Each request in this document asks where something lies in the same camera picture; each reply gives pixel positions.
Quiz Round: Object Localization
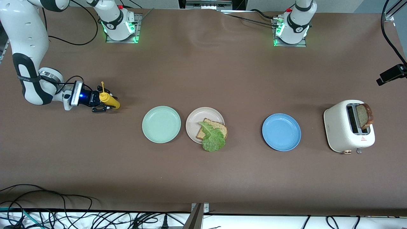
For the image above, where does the blue plate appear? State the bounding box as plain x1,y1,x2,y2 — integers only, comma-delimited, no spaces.
262,114,301,152

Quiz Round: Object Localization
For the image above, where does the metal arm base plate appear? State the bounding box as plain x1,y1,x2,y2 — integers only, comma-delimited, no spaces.
273,17,307,47
106,13,142,44

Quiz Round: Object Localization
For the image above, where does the black metal rack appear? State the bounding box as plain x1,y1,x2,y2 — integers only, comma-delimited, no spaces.
178,0,247,10

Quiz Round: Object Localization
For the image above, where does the grey metal bracket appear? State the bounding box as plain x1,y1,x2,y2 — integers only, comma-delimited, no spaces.
191,203,210,213

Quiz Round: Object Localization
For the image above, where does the yellow squeeze bottle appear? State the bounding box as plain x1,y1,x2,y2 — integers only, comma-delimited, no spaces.
99,81,121,110

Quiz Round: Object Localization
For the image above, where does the white toaster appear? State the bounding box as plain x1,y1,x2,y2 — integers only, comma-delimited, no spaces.
324,100,376,155

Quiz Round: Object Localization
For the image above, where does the brown bread slice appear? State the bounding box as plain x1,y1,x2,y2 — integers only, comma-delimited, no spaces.
356,103,374,129
197,118,228,141

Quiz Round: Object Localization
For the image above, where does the beige plate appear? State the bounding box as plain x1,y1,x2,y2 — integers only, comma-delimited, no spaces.
186,107,225,145

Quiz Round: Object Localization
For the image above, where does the aluminium frame rail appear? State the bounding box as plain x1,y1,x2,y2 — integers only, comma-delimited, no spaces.
383,0,407,22

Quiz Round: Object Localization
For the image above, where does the green lettuce leaf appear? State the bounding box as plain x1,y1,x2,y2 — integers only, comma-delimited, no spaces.
198,121,226,152

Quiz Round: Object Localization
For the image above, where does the teal cable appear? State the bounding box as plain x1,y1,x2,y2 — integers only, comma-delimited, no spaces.
0,207,37,229

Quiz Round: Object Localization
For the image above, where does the green plate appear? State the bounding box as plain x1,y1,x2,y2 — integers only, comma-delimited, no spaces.
142,106,182,144

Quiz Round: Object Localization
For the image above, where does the grey metal beam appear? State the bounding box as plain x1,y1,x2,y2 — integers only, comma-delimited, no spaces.
182,204,204,229

